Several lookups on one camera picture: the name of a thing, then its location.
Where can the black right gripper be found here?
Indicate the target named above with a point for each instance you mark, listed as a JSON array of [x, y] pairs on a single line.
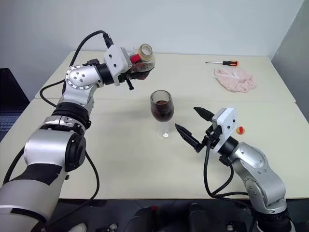
[[212, 135]]

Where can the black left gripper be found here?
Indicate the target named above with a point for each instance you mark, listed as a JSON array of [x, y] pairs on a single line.
[[125, 77]]

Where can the dark liquid plastic bottle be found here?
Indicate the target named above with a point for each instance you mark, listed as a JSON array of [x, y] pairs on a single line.
[[146, 52]]

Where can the clear wine glass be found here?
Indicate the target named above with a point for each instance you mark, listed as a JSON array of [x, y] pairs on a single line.
[[161, 108]]

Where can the yellow and red bottle cap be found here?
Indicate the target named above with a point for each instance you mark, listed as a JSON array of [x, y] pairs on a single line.
[[240, 130]]

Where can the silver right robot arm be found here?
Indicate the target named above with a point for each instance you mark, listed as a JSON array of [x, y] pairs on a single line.
[[256, 164]]

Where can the crumpled pink cloth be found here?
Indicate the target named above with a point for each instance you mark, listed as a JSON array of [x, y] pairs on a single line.
[[235, 81]]

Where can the orange and black screwdriver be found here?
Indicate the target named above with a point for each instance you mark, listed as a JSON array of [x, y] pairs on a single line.
[[230, 63]]

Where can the dark rounded shape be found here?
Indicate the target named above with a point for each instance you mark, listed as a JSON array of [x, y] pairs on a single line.
[[143, 221]]

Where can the dark laptop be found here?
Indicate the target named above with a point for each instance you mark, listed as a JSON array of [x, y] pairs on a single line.
[[9, 96]]

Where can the white shoe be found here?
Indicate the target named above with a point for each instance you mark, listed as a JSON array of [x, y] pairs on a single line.
[[79, 227]]

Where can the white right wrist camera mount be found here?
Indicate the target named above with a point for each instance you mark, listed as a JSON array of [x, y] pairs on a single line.
[[227, 120]]

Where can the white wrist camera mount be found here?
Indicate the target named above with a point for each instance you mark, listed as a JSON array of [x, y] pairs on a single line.
[[227, 120], [116, 58]]

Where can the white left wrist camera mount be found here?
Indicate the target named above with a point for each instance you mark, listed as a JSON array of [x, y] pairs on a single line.
[[116, 58]]

